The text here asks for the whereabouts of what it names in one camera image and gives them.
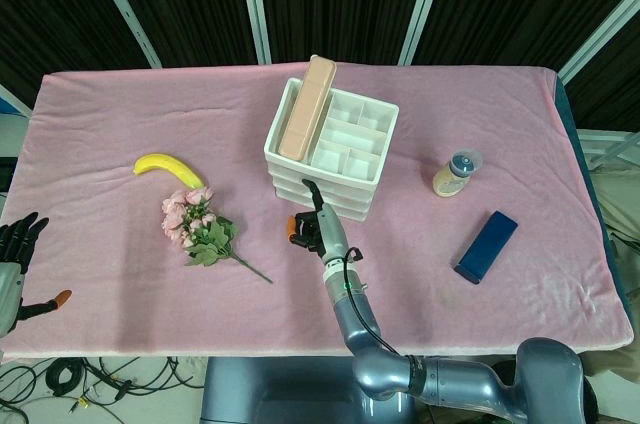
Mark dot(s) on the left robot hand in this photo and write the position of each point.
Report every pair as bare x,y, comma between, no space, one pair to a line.
10,289

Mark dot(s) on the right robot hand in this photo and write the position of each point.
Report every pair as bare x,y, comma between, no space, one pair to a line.
332,231

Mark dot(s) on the clear plastic drawer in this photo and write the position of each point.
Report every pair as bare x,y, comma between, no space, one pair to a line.
345,184

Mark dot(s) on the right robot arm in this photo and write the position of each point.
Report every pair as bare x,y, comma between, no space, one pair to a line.
365,339

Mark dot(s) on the white drawer organizer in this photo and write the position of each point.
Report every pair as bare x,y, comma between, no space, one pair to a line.
355,134

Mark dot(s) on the tan rectangular block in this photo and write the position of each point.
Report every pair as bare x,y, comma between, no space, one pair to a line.
305,109

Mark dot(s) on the pink artificial flower bouquet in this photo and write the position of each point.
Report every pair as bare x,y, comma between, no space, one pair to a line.
202,234

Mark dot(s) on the beige bottle with blue cap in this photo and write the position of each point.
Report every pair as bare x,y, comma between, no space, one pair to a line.
452,179

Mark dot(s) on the pink tablecloth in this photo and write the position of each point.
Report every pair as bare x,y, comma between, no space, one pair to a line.
200,294

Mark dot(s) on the navy blue box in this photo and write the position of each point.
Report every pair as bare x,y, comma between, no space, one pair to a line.
487,246

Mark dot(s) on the blue-grey robot torso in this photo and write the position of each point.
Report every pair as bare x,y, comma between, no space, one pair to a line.
275,394

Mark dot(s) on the yellow banana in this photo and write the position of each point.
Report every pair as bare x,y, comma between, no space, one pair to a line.
172,166

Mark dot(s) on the beige crumpled bag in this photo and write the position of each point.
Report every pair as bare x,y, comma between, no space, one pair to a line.
622,209

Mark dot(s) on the white frame post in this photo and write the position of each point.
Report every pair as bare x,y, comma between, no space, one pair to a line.
425,4
255,4
125,9
600,36

